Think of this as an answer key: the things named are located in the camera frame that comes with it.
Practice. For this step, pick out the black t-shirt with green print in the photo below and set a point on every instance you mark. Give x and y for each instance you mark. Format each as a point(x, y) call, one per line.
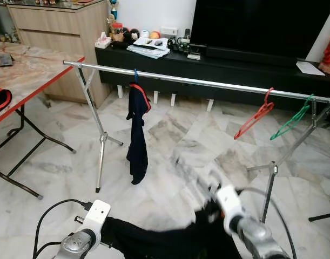
point(154, 237)

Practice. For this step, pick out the green plastic hanger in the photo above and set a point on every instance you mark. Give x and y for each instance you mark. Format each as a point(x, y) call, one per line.
point(307, 104)

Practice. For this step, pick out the red plastic hanger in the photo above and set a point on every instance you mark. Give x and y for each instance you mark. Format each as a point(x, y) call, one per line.
point(270, 104)

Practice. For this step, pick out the blue plastic hanger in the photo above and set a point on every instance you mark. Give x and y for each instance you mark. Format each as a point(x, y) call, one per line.
point(136, 74)

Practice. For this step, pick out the white paper sheet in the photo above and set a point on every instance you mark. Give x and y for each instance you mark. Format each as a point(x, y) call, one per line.
point(310, 68)

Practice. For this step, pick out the red seated statue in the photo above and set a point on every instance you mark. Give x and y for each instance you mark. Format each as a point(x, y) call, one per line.
point(329, 54)

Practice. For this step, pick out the black metal furniture leg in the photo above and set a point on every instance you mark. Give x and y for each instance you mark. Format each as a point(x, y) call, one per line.
point(324, 216)

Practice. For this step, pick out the black soundbar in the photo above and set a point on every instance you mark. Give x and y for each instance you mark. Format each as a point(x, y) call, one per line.
point(251, 56)

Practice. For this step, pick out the black TV console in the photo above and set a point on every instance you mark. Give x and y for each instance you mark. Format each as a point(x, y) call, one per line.
point(235, 67)

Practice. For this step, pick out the black television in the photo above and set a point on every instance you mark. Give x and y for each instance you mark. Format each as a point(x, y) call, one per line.
point(262, 24)

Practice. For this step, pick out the silver metal clothes rack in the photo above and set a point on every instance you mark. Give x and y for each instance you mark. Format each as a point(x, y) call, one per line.
point(208, 83)

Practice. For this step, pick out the small white box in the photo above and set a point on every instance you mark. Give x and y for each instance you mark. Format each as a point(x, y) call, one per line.
point(194, 56)

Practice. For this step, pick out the black remote control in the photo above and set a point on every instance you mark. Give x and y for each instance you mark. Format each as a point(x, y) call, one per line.
point(187, 34)

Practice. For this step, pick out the white power socket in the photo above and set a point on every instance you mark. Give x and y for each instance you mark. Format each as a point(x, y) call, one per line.
point(169, 31)

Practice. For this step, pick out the navy shirt with red trim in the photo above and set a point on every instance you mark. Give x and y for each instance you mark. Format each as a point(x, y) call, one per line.
point(137, 140)

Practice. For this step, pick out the stack of white papers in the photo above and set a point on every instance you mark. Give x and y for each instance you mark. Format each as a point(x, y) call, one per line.
point(148, 49)

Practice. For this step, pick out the red-lidded glass jar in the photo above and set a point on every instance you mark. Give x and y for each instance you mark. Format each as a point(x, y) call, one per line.
point(117, 32)

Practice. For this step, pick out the pink tissue box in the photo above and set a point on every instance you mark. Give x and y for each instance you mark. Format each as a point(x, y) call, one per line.
point(103, 41)

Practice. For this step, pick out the blue and gold trophy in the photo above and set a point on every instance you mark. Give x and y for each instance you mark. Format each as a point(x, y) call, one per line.
point(113, 9)

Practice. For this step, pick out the light wooden cabinet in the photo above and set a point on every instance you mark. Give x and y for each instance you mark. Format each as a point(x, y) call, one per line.
point(56, 32)

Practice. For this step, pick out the marble-print folding table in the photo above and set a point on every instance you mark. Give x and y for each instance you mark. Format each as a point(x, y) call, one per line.
point(35, 70)

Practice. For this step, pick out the black garment with red trim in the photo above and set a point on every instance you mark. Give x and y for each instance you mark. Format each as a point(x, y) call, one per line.
point(0, 102)

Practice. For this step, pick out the dark grey wallet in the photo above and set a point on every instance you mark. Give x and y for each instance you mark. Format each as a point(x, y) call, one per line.
point(5, 59)

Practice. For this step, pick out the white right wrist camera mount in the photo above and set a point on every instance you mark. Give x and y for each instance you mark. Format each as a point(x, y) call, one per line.
point(228, 199)

